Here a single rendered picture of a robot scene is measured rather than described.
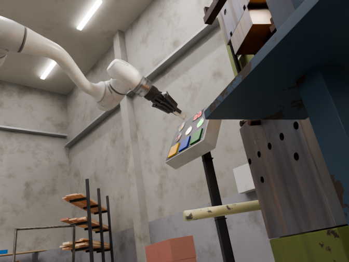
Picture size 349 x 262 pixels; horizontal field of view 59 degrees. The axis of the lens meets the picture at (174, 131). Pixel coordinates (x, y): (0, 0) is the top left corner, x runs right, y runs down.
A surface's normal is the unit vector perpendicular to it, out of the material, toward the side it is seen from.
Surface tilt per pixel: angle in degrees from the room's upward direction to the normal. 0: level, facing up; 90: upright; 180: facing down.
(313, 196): 90
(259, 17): 90
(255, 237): 90
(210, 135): 90
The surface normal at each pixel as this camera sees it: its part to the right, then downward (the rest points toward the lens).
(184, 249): 0.40, -0.41
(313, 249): -0.97, 0.08
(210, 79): -0.74, -0.14
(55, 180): 0.65, -0.39
